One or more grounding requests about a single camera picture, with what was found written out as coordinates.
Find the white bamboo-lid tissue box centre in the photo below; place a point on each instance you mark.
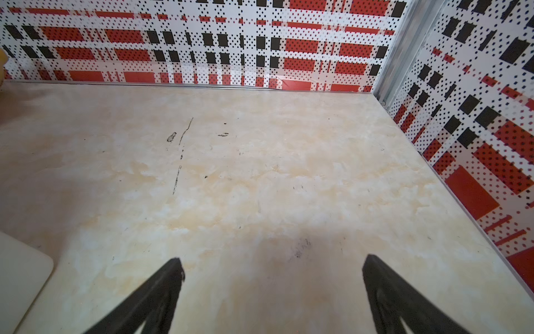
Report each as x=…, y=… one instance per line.
x=24, y=271

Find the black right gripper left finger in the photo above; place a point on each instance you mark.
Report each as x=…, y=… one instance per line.
x=151, y=307

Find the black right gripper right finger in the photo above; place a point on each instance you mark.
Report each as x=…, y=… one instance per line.
x=396, y=306

